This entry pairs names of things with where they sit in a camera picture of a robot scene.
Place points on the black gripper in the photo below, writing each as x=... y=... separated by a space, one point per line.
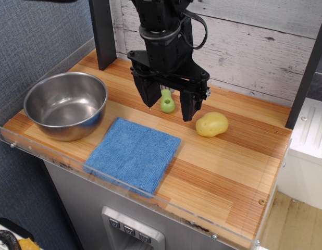
x=170 y=65

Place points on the blue microfiber cloth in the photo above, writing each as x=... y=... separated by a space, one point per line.
x=133 y=156

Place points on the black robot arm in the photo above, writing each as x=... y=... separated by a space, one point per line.
x=166 y=28

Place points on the yellow toy potato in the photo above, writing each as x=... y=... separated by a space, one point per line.
x=212 y=124

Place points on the stainless steel bowl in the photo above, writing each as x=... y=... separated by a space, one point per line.
x=67 y=106

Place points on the grey toy fridge cabinet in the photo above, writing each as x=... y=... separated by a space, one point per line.
x=83 y=200

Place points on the silver dispenser button panel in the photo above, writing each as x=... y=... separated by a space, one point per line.
x=124 y=232

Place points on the white toy sink unit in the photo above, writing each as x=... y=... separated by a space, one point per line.
x=300 y=176

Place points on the black and yellow object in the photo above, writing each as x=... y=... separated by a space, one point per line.
x=13 y=236

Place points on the green handled grey toy spatula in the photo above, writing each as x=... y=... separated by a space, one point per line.
x=167 y=104

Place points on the dark left frame post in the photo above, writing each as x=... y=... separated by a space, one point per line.
x=103 y=32

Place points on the dark frame post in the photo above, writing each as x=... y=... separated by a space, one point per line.
x=103 y=32
x=306 y=81

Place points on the dark right frame post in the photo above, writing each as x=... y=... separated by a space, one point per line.
x=306 y=81

